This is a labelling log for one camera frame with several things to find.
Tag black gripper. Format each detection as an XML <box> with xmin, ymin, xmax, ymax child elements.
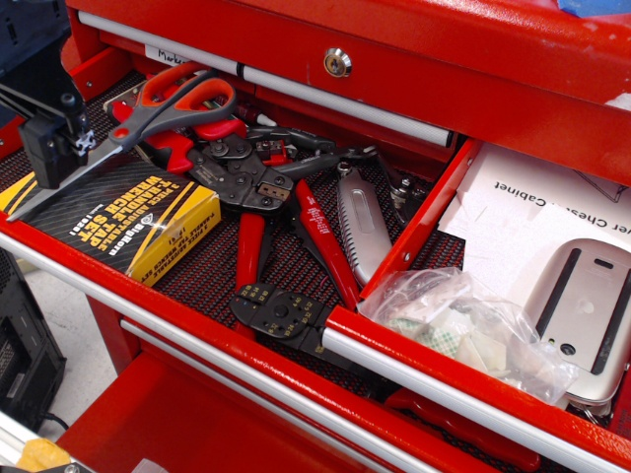
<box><xmin>1</xmin><ymin>38</ymin><xmax>97</xmax><ymax>189</ymax></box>

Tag red and grey scissors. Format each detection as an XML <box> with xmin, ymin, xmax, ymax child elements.
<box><xmin>7</xmin><ymin>61</ymin><xmax>237</xmax><ymax>222</ymax></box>

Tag black red drawer liner mat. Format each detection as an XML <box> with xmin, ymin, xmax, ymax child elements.
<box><xmin>0</xmin><ymin>71</ymin><xmax>467</xmax><ymax>390</ymax></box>

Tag red drawer divider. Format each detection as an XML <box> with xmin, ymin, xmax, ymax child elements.
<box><xmin>360</xmin><ymin>138</ymin><xmax>483</xmax><ymax>300</ymax></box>

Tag small packaged parts card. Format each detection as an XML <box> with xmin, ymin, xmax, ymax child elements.
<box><xmin>103</xmin><ymin>81</ymin><xmax>146</xmax><ymax>126</ymax></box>

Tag black yellow tap wrench box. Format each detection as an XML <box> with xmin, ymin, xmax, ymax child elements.
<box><xmin>11</xmin><ymin>155</ymin><xmax>221</xmax><ymax>287</ymax></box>

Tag white markers label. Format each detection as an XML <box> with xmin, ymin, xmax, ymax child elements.
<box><xmin>145</xmin><ymin>44</ymin><xmax>189</xmax><ymax>66</ymax></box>

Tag red marker pen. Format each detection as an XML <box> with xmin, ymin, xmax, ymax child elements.
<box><xmin>235</xmin><ymin>102</ymin><xmax>277</xmax><ymax>127</ymax></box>

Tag black device on floor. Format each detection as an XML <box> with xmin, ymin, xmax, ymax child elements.
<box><xmin>1</xmin><ymin>250</ymin><xmax>66</xmax><ymax>431</ymax></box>

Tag silver lock cylinder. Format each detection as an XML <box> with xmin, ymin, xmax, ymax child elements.
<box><xmin>323</xmin><ymin>47</ymin><xmax>353</xmax><ymax>78</ymax></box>

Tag silver folding utility knife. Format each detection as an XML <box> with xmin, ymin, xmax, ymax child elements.
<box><xmin>337</xmin><ymin>162</ymin><xmax>392</xmax><ymax>287</ymax></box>

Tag clear plastic bag of parts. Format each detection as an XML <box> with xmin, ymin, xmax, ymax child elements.
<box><xmin>359</xmin><ymin>267</ymin><xmax>579</xmax><ymax>404</ymax></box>

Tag white paper manual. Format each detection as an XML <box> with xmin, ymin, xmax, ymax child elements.
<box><xmin>439</xmin><ymin>144</ymin><xmax>630</xmax><ymax>305</ymax></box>

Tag silver computer mouse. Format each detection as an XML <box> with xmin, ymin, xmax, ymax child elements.
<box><xmin>526</xmin><ymin>238</ymin><xmax>630</xmax><ymax>406</ymax></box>

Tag red handled ratchet crimper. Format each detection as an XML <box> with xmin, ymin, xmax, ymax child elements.
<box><xmin>137</xmin><ymin>119</ymin><xmax>295</xmax><ymax>215</ymax></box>

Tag black handled pliers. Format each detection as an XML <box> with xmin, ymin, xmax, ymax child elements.
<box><xmin>245</xmin><ymin>125</ymin><xmax>430</xmax><ymax>218</ymax></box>

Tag red handled wire stripper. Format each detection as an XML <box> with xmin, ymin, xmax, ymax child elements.
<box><xmin>229</xmin><ymin>178</ymin><xmax>362</xmax><ymax>346</ymax></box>

